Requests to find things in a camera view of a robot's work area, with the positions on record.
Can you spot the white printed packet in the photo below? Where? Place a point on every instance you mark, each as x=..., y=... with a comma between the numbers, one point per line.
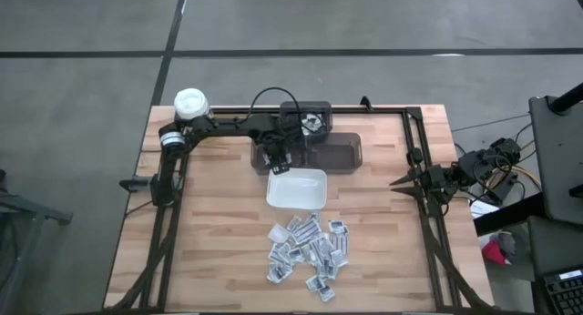
x=297, y=253
x=320, y=251
x=278, y=273
x=344, y=244
x=340, y=258
x=278, y=254
x=294, y=222
x=314, y=283
x=337, y=226

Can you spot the black keyboard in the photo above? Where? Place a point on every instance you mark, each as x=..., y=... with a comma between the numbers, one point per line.
x=565, y=294

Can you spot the white paper sheet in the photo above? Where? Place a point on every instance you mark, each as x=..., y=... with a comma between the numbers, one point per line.
x=483, y=209

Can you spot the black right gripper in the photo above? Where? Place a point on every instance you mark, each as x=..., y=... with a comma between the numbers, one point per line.
x=435, y=196

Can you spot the plain white packet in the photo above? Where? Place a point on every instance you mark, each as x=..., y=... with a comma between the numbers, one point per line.
x=279, y=234

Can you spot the green-striped white bandage packet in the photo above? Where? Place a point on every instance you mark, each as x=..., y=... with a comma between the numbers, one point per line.
x=307, y=124
x=317, y=121

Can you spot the white plastic bin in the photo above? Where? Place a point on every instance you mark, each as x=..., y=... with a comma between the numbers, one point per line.
x=296, y=190

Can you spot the red cloth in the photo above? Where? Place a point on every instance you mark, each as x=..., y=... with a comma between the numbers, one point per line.
x=493, y=253

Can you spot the black table clamp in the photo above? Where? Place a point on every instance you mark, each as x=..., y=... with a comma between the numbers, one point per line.
x=365, y=103

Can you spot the blue-striped white bandage packet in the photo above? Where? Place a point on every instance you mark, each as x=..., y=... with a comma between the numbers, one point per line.
x=306, y=230

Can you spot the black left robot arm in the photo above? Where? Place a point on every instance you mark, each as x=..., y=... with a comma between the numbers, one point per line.
x=218, y=128

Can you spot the small translucent grey bin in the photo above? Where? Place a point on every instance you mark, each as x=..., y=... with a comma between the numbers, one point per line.
x=291, y=110

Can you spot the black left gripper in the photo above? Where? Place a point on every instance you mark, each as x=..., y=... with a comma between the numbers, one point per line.
x=282, y=142

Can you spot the grey metal stand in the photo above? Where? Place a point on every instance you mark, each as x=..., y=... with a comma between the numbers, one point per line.
x=27, y=215

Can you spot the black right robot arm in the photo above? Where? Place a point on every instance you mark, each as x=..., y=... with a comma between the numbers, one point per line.
x=483, y=162

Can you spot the yellow white Lysol wipes canister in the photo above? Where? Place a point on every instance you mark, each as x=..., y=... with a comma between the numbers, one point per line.
x=191, y=103

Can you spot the large translucent grey bin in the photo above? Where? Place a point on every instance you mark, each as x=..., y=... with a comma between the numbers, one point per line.
x=337, y=153

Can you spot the dark grey side desk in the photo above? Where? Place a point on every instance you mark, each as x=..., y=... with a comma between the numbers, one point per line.
x=558, y=160

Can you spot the black power box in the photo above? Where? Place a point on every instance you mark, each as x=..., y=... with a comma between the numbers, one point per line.
x=503, y=190

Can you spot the black bracket on table edge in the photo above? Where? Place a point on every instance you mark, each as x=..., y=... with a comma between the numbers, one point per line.
x=134, y=184

